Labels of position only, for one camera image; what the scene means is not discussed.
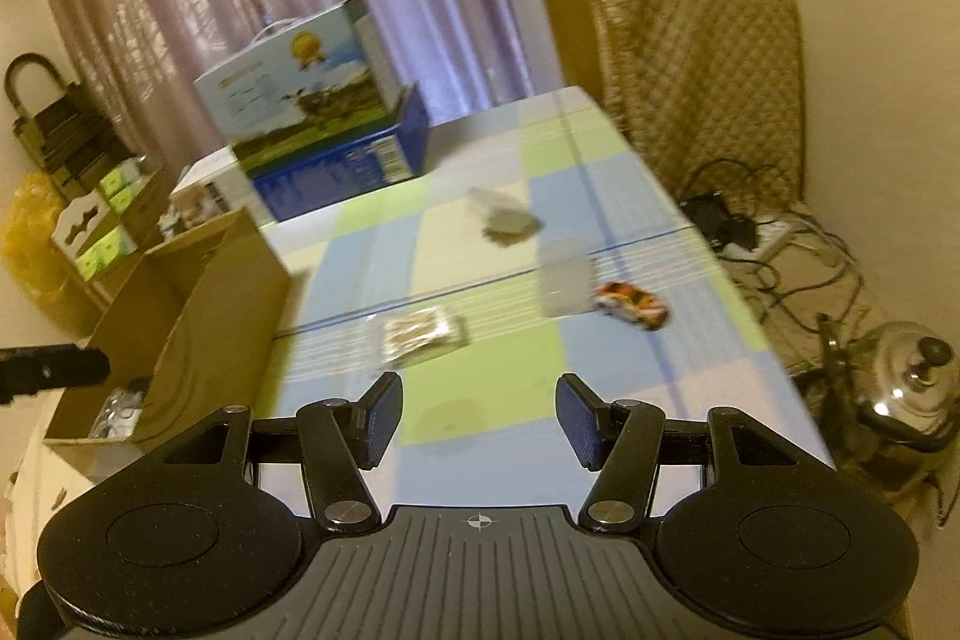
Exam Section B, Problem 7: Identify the cotton swabs bag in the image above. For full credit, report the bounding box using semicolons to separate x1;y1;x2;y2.
368;305;469;369

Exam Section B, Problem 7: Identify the red toy car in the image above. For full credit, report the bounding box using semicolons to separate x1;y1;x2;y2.
594;281;669;330

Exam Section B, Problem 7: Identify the yellow plastic bag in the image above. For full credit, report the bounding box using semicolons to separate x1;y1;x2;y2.
2;172;99;338

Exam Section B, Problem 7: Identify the green tissue packs box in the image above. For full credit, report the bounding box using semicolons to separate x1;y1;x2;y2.
52;158;172;283

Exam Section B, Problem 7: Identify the clear plastic container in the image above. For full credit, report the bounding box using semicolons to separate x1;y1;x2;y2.
539;237;594;319

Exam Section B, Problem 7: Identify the brown cardboard box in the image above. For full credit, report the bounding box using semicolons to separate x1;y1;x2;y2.
44;211;291;477

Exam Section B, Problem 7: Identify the plaid bed sheet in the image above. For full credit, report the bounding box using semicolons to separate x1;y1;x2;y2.
7;88;823;590

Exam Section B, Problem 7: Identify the white power strip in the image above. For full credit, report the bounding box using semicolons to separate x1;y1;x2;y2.
729;220;797;262

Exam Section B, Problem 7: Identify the white box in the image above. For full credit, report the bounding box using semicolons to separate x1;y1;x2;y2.
169;146;270;227

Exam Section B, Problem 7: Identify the steel kettle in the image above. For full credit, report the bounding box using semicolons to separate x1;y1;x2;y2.
817;314;958;503

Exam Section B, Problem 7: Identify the blue milk carton box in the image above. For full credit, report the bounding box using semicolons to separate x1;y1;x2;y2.
194;0;431;221

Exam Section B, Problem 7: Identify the quilted beige chair cover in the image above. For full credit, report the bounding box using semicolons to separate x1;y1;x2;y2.
590;0;805;205

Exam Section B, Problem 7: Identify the black wire rack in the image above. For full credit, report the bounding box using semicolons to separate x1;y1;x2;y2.
3;52;133;202

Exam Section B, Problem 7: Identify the black charger with cables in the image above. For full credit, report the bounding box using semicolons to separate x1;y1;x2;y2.
677;157;864;335

